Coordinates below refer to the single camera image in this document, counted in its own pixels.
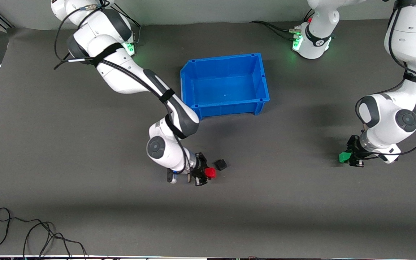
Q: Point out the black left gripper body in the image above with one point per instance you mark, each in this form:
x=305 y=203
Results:
x=355 y=147

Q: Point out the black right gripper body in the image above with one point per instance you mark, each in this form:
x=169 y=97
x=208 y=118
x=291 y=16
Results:
x=198 y=168

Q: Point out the small red cube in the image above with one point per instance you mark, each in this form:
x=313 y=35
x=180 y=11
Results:
x=211 y=173

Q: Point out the small green cube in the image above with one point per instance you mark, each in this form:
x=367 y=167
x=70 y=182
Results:
x=344 y=157

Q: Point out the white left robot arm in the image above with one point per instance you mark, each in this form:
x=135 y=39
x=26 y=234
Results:
x=406 y=43

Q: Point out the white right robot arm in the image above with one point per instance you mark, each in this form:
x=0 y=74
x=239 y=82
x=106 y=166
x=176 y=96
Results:
x=121 y=72

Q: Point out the small black cube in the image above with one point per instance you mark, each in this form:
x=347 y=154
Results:
x=221 y=165

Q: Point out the dark grey table mat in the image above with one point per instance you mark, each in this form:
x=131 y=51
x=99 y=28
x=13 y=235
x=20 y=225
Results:
x=265 y=209

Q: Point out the blue plastic storage bin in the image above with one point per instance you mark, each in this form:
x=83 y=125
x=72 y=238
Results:
x=226 y=83

